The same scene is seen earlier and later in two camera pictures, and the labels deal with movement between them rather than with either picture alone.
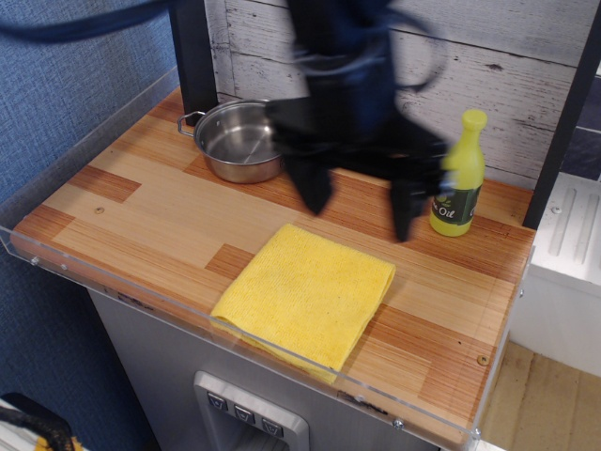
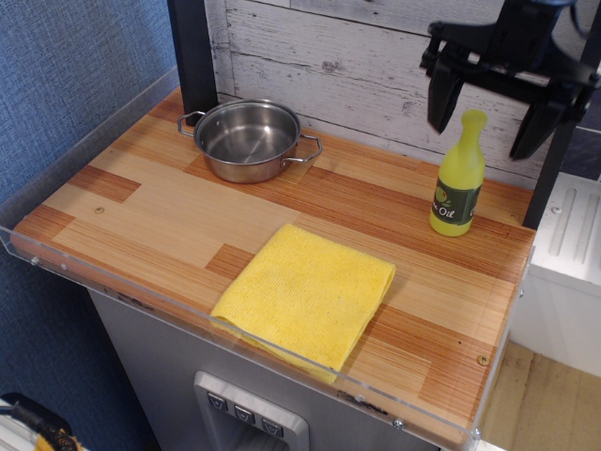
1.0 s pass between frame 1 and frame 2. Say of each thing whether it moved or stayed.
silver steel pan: stayed
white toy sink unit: stayed
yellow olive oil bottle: stayed
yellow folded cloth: stayed
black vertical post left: stayed
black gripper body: moved
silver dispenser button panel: stayed
